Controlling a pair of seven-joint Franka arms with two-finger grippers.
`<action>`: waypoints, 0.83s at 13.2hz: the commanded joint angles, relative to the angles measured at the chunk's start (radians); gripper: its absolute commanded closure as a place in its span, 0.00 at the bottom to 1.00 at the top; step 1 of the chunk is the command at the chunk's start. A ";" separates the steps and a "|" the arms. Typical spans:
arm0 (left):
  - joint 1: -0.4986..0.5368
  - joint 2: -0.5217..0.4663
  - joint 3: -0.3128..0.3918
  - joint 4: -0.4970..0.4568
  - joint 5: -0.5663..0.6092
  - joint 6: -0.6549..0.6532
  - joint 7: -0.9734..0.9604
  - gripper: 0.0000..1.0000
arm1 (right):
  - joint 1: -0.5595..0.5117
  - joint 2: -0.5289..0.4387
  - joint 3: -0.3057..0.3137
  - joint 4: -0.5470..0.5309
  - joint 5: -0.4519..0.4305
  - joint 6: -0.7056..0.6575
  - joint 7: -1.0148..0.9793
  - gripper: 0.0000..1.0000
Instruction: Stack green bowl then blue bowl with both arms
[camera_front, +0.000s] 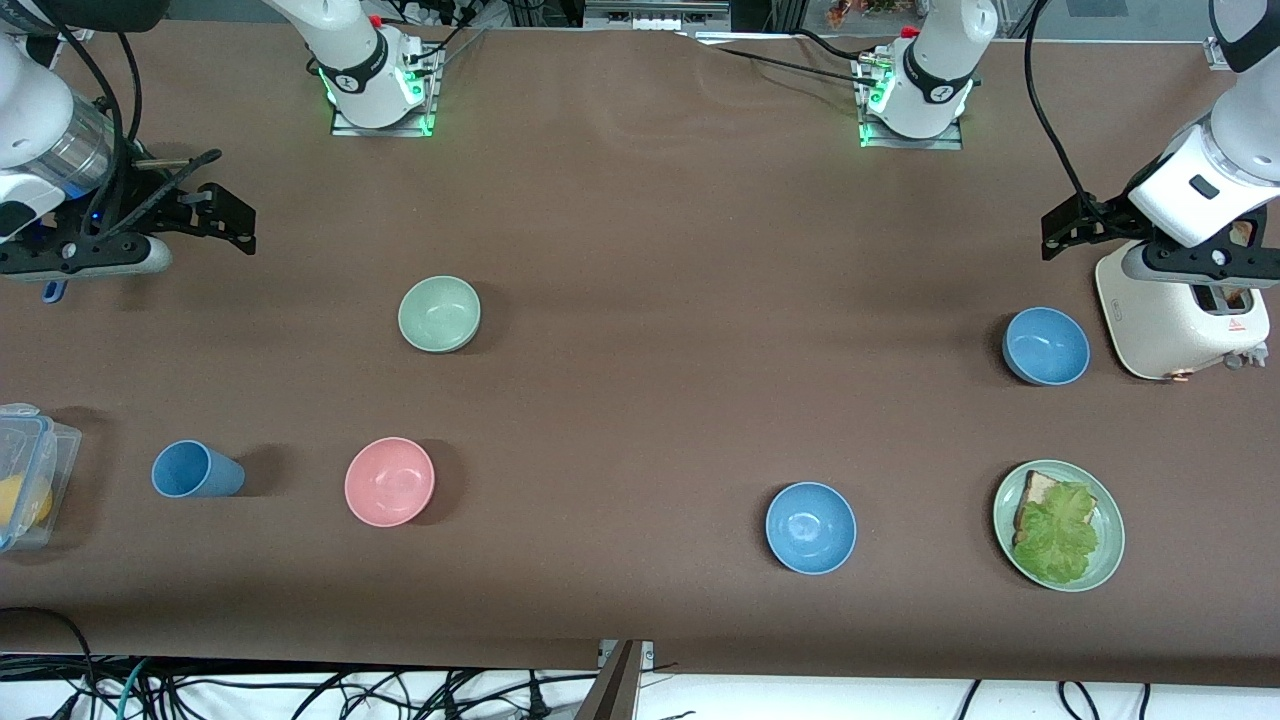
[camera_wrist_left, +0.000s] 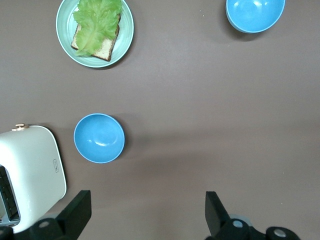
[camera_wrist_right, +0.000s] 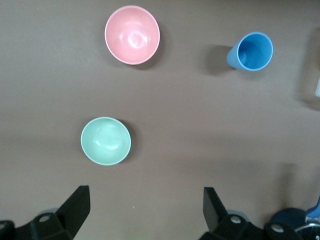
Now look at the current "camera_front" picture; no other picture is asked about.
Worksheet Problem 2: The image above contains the pink bowl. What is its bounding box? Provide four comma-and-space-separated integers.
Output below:
344, 437, 437, 528

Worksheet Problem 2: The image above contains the green lettuce leaf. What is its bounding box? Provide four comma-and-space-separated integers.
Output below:
1012, 482, 1101, 586

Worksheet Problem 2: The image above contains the blue cup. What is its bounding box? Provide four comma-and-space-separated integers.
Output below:
151, 440, 246, 499

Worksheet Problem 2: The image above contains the cream toaster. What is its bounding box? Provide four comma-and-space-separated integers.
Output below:
1095, 215, 1271, 382

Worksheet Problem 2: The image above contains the brown toast slice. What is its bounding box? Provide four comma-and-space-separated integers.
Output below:
1222, 220, 1257, 306

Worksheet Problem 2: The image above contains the green plate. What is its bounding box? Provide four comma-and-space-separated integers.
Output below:
993, 460, 1126, 593

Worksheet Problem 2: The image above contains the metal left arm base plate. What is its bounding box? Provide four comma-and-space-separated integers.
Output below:
858, 55, 966, 151

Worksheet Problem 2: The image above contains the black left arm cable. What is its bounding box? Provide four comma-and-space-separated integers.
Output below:
1022, 0, 1106, 216

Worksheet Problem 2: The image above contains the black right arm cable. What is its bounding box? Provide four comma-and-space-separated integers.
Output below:
30, 0, 146, 241

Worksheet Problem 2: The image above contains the clear plastic container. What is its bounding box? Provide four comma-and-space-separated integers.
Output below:
0, 403, 83, 553

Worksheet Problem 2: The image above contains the power strip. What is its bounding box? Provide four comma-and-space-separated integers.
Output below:
395, 0, 477, 27

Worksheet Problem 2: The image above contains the colourful snack bag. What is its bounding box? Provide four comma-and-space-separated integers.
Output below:
825, 0, 927, 27

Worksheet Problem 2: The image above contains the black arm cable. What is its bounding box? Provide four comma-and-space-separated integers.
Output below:
30, 0, 146, 241
1022, 0, 1106, 216

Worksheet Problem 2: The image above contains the bread slice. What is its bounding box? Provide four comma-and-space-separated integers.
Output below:
1013, 470, 1099, 546

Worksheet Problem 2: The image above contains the blue bowl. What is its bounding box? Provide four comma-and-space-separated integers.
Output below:
765, 482, 858, 576
1002, 307, 1092, 387

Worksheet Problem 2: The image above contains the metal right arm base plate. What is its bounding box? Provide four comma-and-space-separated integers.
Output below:
330, 45, 441, 138

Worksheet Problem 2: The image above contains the teal cable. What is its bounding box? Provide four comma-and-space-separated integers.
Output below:
116, 657, 153, 720

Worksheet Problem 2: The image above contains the dark wedge-shaped post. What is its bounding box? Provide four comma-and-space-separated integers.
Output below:
573, 640, 646, 720

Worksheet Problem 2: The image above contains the green bowl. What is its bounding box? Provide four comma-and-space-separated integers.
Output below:
398, 276, 482, 354

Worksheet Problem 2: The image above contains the yellow food item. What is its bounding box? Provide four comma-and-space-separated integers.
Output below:
0, 475, 53, 529

